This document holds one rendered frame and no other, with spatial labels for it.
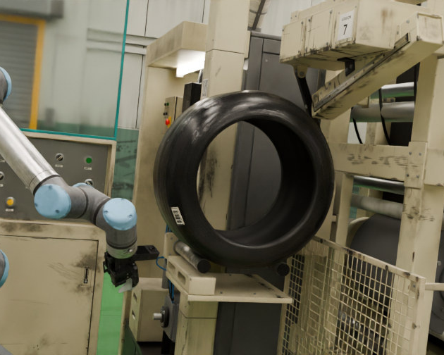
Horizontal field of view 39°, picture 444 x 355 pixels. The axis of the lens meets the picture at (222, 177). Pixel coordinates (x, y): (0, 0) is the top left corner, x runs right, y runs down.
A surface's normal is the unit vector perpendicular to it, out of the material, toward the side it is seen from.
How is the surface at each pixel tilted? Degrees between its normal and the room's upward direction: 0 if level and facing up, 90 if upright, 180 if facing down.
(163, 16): 90
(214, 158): 90
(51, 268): 90
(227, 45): 90
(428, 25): 72
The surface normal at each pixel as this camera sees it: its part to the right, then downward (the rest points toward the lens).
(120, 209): 0.14, -0.69
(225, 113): 0.21, -0.08
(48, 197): -0.33, -0.01
